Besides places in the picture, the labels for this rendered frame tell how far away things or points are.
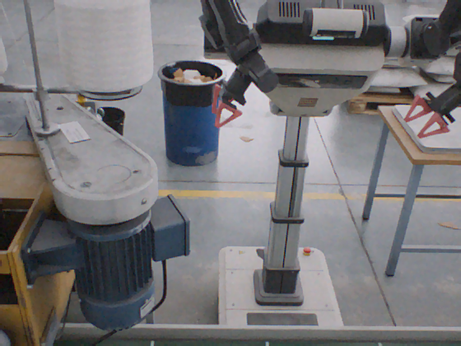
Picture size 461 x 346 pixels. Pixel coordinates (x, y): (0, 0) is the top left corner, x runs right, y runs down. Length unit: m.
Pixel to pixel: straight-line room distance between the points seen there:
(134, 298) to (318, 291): 1.47
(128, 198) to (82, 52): 0.25
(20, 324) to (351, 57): 1.12
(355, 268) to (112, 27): 2.30
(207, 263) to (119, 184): 2.02
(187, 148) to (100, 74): 2.75
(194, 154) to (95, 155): 2.71
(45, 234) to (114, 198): 0.19
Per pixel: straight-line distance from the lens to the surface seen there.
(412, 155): 2.53
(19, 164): 1.13
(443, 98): 1.49
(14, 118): 1.33
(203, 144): 3.62
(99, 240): 0.90
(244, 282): 2.36
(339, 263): 2.95
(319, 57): 1.55
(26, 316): 0.98
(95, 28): 0.88
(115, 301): 1.01
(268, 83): 1.29
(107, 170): 0.90
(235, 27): 1.25
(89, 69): 0.90
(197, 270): 2.80
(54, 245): 0.94
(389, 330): 2.07
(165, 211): 0.99
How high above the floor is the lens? 1.87
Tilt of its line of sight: 31 degrees down
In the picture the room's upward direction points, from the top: 3 degrees clockwise
